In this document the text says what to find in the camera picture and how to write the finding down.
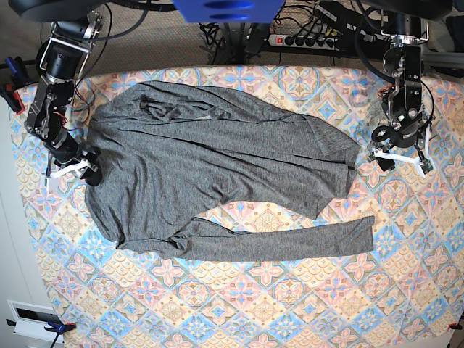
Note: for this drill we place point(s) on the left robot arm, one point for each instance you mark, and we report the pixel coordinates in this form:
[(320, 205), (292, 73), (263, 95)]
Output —
[(405, 133)]

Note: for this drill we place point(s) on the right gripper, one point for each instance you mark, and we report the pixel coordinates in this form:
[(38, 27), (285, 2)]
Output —
[(80, 159)]

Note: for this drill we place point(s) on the white power strip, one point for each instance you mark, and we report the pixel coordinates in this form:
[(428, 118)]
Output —
[(317, 41)]

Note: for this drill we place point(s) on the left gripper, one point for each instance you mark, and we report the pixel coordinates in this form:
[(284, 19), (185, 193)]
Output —
[(384, 138)]

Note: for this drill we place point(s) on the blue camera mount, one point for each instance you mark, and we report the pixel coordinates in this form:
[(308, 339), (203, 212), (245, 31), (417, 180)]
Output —
[(254, 11)]

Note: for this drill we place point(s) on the grey t-shirt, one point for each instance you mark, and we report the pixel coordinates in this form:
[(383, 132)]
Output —
[(169, 152)]

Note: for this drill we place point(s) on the red black clamp left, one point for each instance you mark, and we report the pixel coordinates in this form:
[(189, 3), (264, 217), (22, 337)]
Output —
[(19, 77)]

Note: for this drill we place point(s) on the clamp bottom right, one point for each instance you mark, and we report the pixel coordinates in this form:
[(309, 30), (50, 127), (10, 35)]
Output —
[(455, 326)]

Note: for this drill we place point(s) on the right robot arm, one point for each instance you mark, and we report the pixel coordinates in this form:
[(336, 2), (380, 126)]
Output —
[(61, 63)]

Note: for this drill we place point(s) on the blue clamp bottom left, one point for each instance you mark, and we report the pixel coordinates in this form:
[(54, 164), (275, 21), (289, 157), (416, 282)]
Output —
[(58, 328)]

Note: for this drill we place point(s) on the white wall outlet box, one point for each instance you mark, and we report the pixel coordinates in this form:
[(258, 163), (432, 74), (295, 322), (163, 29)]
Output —
[(31, 320)]

